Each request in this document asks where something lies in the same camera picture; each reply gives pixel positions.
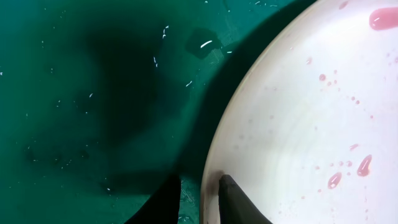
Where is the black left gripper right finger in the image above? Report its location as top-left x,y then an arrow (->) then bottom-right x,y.
218,174 -> 272,224

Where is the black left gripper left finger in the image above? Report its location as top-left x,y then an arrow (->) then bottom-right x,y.
124,174 -> 182,224

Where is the pink plate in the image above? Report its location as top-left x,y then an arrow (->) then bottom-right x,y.
200,0 -> 397,223

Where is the teal plastic tray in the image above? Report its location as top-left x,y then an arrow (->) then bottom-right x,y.
1,1 -> 310,223

